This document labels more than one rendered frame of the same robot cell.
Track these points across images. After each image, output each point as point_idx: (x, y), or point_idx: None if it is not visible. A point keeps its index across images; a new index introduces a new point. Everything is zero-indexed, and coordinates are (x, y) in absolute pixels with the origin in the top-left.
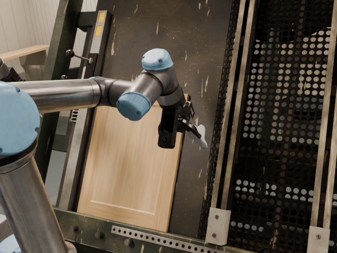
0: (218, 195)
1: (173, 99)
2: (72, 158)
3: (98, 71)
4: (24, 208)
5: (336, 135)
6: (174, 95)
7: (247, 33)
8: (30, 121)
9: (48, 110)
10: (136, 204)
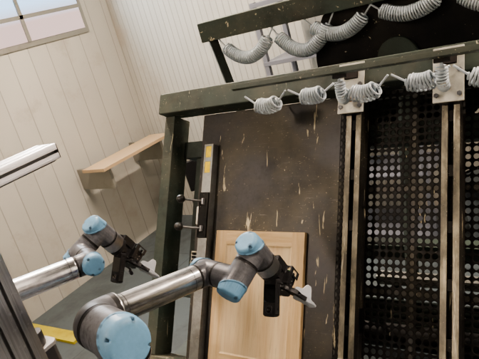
0: (344, 345)
1: (270, 273)
2: (197, 308)
3: (212, 210)
4: None
5: (456, 277)
6: (271, 269)
7: (356, 167)
8: (144, 340)
9: (159, 306)
10: (265, 354)
